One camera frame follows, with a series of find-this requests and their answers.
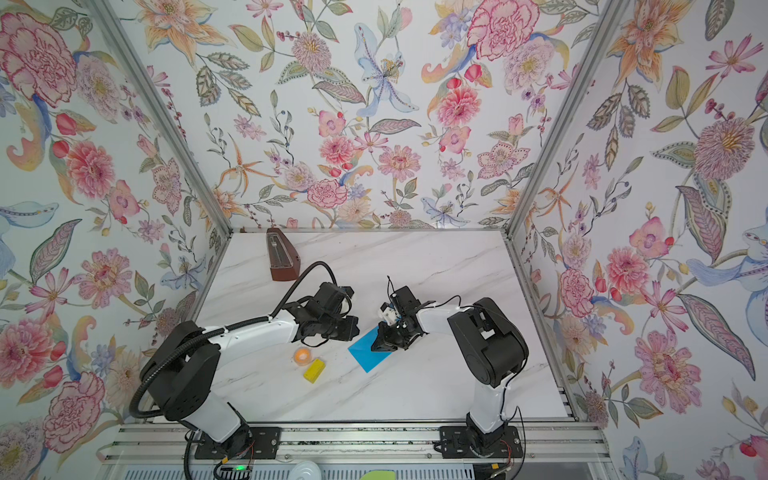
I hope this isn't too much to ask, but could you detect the blue square paper sheet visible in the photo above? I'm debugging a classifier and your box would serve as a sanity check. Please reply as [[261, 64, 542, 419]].
[[348, 327, 391, 373]]

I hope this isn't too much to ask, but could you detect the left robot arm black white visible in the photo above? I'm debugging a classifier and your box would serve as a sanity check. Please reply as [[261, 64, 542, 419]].
[[129, 282, 360, 446]]

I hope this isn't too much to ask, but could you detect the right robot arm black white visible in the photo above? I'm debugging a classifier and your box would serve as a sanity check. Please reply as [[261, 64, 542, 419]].
[[370, 286, 529, 455]]

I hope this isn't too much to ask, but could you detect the orange tape roll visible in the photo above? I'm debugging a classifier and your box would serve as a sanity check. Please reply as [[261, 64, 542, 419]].
[[293, 347, 312, 366]]

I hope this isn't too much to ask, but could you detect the yellow block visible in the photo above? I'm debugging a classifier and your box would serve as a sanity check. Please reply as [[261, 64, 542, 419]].
[[303, 359, 326, 384]]

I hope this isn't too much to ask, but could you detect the brown wooden metronome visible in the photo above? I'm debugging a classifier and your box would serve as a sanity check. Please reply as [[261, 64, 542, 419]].
[[266, 228, 301, 282]]

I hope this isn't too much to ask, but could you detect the green object at edge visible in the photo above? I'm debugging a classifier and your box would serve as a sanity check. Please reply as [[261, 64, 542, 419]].
[[360, 470, 397, 480]]

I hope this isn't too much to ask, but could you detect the white round object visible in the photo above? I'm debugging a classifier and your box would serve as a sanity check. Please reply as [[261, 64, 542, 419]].
[[288, 460, 323, 480]]

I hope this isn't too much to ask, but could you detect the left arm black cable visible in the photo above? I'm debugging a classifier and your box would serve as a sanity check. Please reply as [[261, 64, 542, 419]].
[[269, 260, 338, 319]]

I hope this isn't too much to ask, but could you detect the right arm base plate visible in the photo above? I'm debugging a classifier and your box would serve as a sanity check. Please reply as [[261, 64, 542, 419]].
[[433, 425, 524, 459]]

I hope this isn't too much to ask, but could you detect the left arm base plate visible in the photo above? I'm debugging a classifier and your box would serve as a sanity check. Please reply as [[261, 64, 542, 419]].
[[194, 427, 282, 461]]

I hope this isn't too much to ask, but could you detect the aluminium front rail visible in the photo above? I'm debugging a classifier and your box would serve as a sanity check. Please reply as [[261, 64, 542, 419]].
[[98, 417, 611, 467]]

